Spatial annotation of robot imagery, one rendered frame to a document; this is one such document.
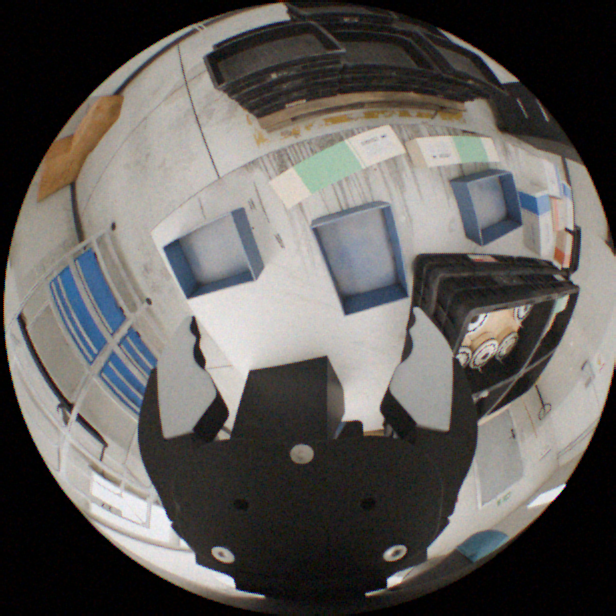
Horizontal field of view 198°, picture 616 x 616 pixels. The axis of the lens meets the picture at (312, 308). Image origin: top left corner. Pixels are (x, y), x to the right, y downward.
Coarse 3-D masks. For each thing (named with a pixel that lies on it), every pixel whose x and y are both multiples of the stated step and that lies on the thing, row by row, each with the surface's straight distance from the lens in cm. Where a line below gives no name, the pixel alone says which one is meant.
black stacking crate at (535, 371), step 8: (544, 360) 114; (536, 368) 118; (520, 376) 123; (528, 376) 122; (536, 376) 118; (520, 384) 120; (528, 384) 123; (512, 392) 113; (520, 392) 117; (504, 400) 107; (496, 408) 102
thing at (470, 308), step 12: (552, 288) 62; (468, 300) 33; (480, 300) 34; (492, 300) 36; (504, 300) 38; (516, 300) 40; (528, 300) 44; (540, 300) 50; (468, 312) 31; (480, 312) 33; (492, 312) 35; (456, 324) 34; (468, 324) 33; (456, 336) 34; (540, 336) 67; (456, 348) 35; (528, 360) 72
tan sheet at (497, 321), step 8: (496, 312) 55; (504, 312) 58; (488, 320) 55; (496, 320) 58; (504, 320) 61; (512, 320) 65; (480, 328) 54; (488, 328) 57; (496, 328) 60; (504, 328) 64; (472, 336) 54; (496, 336) 63
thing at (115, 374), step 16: (128, 336) 184; (112, 352) 176; (128, 352) 182; (144, 352) 189; (112, 368) 175; (128, 368) 180; (144, 368) 188; (112, 384) 173; (128, 384) 178; (128, 400) 178
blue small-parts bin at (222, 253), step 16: (240, 208) 43; (208, 224) 49; (224, 224) 47; (240, 224) 41; (176, 240) 54; (192, 240) 52; (208, 240) 50; (224, 240) 48; (240, 240) 39; (176, 256) 53; (192, 256) 54; (208, 256) 51; (224, 256) 49; (240, 256) 48; (256, 256) 44; (176, 272) 51; (192, 272) 56; (208, 272) 53; (224, 272) 51; (240, 272) 49; (256, 272) 42; (192, 288) 54; (208, 288) 50; (224, 288) 45
